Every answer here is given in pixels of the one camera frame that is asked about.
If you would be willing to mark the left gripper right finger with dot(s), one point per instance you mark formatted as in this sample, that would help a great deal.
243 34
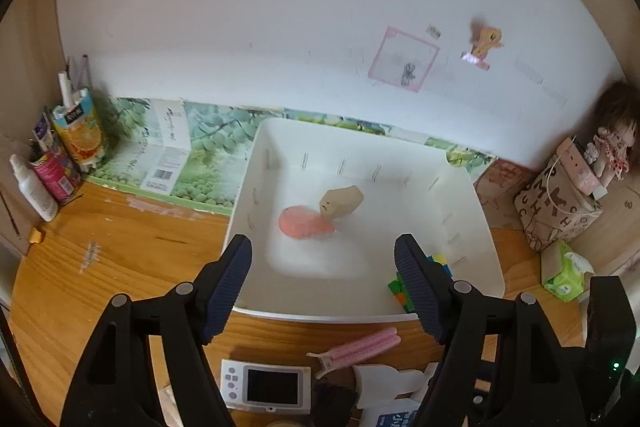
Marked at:
502 365

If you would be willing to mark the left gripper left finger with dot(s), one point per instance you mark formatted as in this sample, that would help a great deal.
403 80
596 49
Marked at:
114 383

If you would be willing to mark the blue white medicine box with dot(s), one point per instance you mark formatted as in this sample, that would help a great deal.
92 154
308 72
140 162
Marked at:
397 413

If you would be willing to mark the white plastic scoop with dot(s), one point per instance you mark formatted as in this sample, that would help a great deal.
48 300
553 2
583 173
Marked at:
378 384

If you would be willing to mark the pink hair clip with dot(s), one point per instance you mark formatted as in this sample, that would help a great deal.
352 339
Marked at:
356 351

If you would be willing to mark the white digital camera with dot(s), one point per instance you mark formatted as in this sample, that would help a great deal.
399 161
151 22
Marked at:
264 388

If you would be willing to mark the black oval case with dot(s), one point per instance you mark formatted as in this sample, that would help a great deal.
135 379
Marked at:
333 405

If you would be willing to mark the green tissue pack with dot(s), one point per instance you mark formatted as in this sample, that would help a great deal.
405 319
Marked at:
564 273

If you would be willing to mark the letter print fabric bag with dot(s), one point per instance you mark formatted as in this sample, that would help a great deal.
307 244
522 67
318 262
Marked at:
551 208

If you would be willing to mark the small yellow floor toy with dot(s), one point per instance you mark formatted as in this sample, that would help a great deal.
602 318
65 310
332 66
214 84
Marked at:
35 236

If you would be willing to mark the pink case on bag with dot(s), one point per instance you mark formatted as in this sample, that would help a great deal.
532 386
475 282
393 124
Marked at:
578 170

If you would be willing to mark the white spray bottle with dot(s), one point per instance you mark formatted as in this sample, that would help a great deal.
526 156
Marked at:
33 189

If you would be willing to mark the red pen can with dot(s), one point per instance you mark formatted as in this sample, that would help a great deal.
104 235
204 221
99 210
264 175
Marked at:
57 172

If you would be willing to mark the brown haired doll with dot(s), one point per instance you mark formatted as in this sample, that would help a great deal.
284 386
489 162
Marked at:
614 148

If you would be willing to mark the white plastic storage bin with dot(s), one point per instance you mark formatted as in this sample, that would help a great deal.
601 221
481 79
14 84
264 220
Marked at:
344 277

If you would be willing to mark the pink flat toy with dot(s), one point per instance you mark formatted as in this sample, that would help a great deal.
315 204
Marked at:
300 222

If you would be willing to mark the green printed cardboard panel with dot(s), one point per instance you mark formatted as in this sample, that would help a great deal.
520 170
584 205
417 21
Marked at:
194 154

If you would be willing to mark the orange juice carton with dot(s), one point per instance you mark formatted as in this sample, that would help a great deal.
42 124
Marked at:
80 129

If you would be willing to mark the yellow pony wall sticker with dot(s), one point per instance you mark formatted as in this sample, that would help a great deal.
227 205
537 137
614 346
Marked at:
484 39

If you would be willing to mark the pink framed wall sticker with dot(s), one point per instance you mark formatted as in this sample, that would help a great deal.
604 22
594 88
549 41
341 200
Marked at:
403 60

